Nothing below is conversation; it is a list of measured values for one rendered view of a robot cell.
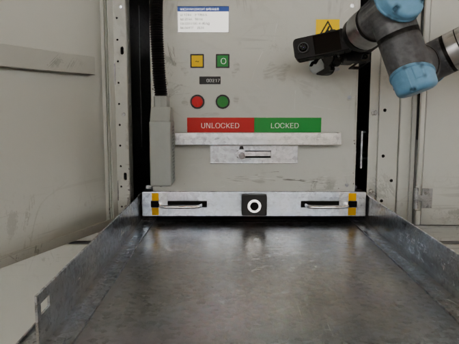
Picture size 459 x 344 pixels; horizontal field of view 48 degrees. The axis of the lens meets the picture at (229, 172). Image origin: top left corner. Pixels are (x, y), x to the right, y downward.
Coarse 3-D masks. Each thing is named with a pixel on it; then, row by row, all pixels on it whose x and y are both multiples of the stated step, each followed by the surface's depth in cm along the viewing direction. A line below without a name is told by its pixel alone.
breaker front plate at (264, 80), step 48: (192, 0) 119; (240, 0) 119; (288, 0) 119; (336, 0) 119; (192, 48) 121; (240, 48) 121; (288, 48) 121; (192, 96) 122; (240, 96) 122; (288, 96) 122; (336, 96) 122
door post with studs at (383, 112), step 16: (384, 64) 122; (384, 80) 122; (384, 96) 123; (384, 112) 123; (384, 128) 124; (368, 144) 125; (384, 144) 124; (368, 160) 125; (384, 160) 125; (368, 176) 126; (384, 176) 125; (368, 192) 126; (384, 192) 126
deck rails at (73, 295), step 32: (128, 224) 111; (384, 224) 111; (96, 256) 85; (128, 256) 97; (416, 256) 92; (448, 256) 78; (64, 288) 68; (96, 288) 80; (448, 288) 78; (64, 320) 68
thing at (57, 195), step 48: (0, 0) 93; (48, 0) 105; (96, 0) 119; (0, 48) 91; (48, 48) 105; (96, 48) 120; (0, 96) 94; (48, 96) 106; (96, 96) 121; (0, 144) 95; (48, 144) 107; (96, 144) 122; (0, 192) 95; (48, 192) 107; (96, 192) 123; (0, 240) 96; (48, 240) 108
